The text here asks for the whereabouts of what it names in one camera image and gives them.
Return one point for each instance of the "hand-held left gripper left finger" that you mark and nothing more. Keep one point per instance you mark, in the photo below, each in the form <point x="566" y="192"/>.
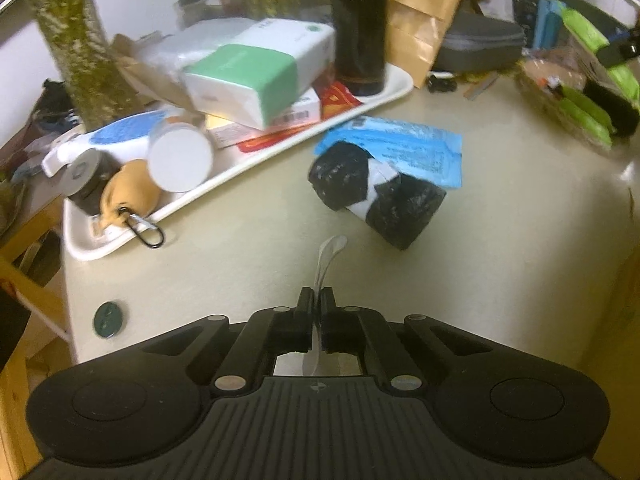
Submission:
<point x="305" y="312"/>

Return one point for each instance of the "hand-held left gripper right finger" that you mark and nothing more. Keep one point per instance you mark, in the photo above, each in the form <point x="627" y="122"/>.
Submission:
<point x="327" y="312"/>

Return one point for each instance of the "white plastic spoon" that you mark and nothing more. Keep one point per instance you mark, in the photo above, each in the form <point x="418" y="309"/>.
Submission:
<point x="326" y="260"/>

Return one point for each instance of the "black white wrapped bundle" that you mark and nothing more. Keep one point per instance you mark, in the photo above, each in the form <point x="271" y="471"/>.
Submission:
<point x="400" y="210"/>

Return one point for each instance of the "black carabiner clip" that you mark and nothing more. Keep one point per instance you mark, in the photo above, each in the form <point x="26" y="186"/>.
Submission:
<point x="150" y="241"/>

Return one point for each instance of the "blue plastic packet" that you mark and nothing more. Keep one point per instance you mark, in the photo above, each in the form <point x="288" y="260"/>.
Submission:
<point x="420" y="145"/>

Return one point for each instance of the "round dark disc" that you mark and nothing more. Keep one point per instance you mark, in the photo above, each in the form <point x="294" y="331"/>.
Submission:
<point x="109" y="318"/>

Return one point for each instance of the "white-lidded jar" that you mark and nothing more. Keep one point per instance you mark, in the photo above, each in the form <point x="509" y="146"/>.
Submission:
<point x="180" y="157"/>

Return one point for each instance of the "flat white box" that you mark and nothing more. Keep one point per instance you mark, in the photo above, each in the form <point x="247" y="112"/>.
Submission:
<point x="295" y="112"/>

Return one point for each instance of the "tan duck-shaped pouch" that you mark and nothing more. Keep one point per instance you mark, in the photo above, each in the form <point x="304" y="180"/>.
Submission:
<point x="132" y="185"/>

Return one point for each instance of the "white plastic tray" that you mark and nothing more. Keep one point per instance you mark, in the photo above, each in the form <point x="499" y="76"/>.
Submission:
<point x="100" y="247"/>

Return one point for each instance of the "red flat packet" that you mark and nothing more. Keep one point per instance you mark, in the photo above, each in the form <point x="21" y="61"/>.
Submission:
<point x="337" y="97"/>

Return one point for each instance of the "black round speaker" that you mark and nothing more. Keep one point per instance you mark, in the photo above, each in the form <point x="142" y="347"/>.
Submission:
<point x="95" y="185"/>

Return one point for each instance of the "green and white tissue pack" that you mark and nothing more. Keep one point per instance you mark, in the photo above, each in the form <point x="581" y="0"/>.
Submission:
<point x="240" y="70"/>

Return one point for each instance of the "white spray bottle blue label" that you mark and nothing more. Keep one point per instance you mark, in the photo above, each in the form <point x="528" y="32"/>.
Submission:
<point x="120" y="132"/>

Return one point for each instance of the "striped wooden sticks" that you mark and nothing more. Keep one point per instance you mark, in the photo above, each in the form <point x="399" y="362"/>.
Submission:
<point x="480" y="85"/>

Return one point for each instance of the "black thermos bottle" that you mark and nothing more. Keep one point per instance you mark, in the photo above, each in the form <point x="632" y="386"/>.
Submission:
<point x="360" y="25"/>

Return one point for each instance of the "black cloth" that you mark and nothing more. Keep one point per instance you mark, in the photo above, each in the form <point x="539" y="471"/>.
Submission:
<point x="12" y="330"/>

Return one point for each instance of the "white plastic bag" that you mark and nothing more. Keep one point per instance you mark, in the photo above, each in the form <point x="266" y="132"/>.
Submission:
<point x="170" y="50"/>

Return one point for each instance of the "brown cardboard box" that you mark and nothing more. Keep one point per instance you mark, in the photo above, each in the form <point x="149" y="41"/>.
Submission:
<point x="620" y="360"/>

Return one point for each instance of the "crumpled brown paper wrap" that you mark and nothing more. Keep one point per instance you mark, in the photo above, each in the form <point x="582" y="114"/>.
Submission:
<point x="135" y="67"/>

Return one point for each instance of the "grey zip case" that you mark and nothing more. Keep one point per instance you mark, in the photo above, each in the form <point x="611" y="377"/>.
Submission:
<point x="480" y="42"/>

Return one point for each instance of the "large brown paper bag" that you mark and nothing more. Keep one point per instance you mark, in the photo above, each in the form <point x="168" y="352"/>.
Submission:
<point x="420" y="15"/>

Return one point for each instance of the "basket with green items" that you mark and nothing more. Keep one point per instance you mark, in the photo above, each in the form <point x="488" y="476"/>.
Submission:
<point x="587" y="110"/>

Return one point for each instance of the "glass vase with dried stems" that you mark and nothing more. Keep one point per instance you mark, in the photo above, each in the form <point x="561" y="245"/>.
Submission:
<point x="70" y="50"/>

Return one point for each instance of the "black fuzzy plush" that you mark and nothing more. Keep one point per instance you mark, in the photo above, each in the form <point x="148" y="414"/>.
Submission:
<point x="615" y="105"/>

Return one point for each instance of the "light blue box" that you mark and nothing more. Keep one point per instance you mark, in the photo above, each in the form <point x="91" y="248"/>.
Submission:
<point x="549" y="20"/>

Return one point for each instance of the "wooden chair frame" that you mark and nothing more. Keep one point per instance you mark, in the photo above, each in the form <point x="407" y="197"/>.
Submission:
<point x="30" y="285"/>

